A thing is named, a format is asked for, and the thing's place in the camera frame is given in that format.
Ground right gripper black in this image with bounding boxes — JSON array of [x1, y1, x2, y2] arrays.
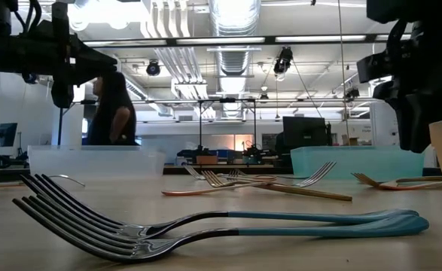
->
[[357, 22, 442, 154]]

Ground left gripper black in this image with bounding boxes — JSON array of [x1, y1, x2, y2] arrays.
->
[[0, 2, 118, 109]]

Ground teal-handled black fork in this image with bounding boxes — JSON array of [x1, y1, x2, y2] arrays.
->
[[20, 172, 420, 238], [227, 167, 309, 180], [11, 195, 431, 263]]

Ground rose gold fork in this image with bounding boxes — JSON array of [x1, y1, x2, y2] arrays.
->
[[161, 160, 337, 197]]

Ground white round column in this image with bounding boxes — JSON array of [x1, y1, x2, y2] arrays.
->
[[59, 84, 87, 147], [370, 101, 398, 147]]

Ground person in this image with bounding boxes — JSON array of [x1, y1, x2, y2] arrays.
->
[[86, 71, 139, 147]]

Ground teal-green plastic bin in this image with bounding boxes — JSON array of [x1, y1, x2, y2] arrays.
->
[[290, 145, 425, 181]]

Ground black ceiling spotlight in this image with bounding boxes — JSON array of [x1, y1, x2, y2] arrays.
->
[[146, 59, 162, 78], [273, 47, 294, 82], [343, 87, 360, 102]]

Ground white ceiling pipes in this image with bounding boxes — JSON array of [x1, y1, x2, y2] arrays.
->
[[141, 0, 210, 101]]

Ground clear plastic bin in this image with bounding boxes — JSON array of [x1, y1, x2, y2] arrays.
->
[[27, 145, 167, 180]]

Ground dark screen with stand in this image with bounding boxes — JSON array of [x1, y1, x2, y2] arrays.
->
[[0, 122, 18, 148]]

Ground black computer monitor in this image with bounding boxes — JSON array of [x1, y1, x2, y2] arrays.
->
[[282, 116, 334, 148]]

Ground orange background box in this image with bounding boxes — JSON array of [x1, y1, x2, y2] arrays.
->
[[196, 154, 218, 166]]

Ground black background rig frame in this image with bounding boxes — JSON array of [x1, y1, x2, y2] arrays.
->
[[56, 96, 258, 148]]

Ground silver ribbed ceiling duct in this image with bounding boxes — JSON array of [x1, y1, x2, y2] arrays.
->
[[209, 0, 262, 120]]

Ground black ceiling light rail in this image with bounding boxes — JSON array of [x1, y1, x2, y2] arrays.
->
[[81, 34, 413, 47]]

